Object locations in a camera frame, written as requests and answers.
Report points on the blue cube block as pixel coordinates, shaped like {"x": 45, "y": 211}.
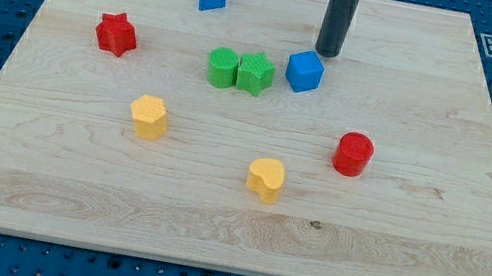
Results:
{"x": 304, "y": 71}

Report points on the light wooden board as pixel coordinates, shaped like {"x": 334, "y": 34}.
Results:
{"x": 409, "y": 77}

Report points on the yellow heart block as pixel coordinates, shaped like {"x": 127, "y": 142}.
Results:
{"x": 266, "y": 177}

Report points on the green star block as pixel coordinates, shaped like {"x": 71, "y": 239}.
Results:
{"x": 255, "y": 73}

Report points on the green cylinder block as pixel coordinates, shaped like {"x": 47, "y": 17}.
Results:
{"x": 223, "y": 64}

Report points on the yellow hexagon block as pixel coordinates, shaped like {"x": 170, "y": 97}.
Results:
{"x": 149, "y": 117}

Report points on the red cylinder block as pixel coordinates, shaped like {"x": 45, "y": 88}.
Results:
{"x": 352, "y": 154}

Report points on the red star block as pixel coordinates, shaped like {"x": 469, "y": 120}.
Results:
{"x": 116, "y": 34}

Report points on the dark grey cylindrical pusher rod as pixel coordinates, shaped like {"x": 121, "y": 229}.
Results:
{"x": 335, "y": 26}

